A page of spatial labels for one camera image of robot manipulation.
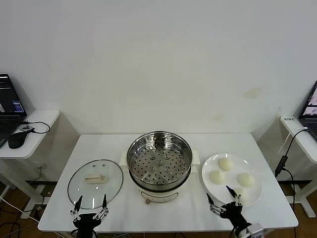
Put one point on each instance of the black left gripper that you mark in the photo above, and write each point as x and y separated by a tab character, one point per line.
85	223

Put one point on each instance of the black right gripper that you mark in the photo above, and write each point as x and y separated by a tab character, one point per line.
234	213

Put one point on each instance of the white steamed baozi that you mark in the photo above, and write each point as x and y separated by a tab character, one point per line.
226	164
245	180
217	177
245	196

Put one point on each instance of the white round plate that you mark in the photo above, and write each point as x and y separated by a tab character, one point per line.
247	166

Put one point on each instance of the stainless steel pot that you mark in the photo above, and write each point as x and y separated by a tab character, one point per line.
158	172

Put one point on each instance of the white side table with mouse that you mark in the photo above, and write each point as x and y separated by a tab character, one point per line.
42	143

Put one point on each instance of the white side table with label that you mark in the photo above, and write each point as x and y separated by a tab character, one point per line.
307	148

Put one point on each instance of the black computer mouse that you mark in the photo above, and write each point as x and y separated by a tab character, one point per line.
16	140

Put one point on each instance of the small black usb hub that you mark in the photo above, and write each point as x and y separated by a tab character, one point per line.
26	128

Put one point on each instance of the white printed label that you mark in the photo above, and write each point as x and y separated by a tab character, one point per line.
289	118

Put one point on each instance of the black laptop pink screen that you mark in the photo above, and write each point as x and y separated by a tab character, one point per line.
310	109

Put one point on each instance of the black laptop dark screen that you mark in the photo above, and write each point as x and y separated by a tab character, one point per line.
10	99

